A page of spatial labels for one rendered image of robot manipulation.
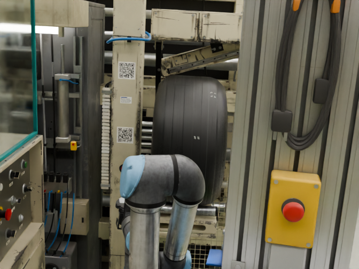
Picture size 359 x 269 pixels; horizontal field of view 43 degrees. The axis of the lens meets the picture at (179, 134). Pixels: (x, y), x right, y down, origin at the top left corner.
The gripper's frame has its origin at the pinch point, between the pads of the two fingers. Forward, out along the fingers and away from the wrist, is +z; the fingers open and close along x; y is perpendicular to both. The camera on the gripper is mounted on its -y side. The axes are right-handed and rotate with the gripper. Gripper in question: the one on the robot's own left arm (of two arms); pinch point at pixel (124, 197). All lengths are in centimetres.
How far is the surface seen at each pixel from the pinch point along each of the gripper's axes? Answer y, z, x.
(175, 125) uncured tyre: -28.1, 11.1, 17.7
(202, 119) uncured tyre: -32.5, 9.8, 28.0
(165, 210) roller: 13.1, 22.3, 23.7
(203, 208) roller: 9.3, 18.5, 40.0
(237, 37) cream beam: -68, 47, 51
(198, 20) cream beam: -72, 52, 31
